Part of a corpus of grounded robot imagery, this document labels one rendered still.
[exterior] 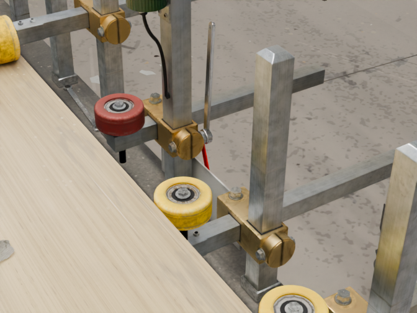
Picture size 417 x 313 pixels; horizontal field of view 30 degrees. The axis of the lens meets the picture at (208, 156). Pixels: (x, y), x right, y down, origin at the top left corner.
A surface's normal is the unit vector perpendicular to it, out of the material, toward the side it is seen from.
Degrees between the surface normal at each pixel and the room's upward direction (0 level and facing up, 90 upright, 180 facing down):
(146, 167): 0
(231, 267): 0
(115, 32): 90
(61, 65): 90
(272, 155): 90
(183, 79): 90
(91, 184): 0
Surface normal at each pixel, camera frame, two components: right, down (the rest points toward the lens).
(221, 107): 0.53, 0.49
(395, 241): -0.85, 0.30
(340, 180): 0.00, -0.82
